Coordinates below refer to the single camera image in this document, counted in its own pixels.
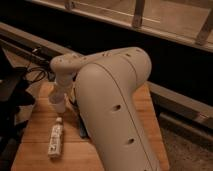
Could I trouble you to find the black cables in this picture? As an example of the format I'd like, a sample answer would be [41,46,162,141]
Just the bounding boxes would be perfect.
[23,46,54,84]

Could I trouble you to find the metal floor rail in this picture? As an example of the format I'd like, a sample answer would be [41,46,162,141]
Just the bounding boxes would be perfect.
[0,23,213,130]

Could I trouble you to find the white plastic bottle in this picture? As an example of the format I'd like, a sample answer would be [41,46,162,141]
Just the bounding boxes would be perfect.
[48,117,63,158]

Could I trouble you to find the black white striped case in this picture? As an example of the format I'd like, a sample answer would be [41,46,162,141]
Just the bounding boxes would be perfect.
[78,115,89,139]

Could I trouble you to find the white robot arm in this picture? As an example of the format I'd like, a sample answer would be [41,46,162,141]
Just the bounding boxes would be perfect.
[49,47,163,171]

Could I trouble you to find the black chair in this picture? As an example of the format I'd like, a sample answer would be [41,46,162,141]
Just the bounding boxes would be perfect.
[0,46,35,155]

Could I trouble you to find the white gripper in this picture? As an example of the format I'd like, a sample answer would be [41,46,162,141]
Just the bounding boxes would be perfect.
[48,74,75,108]

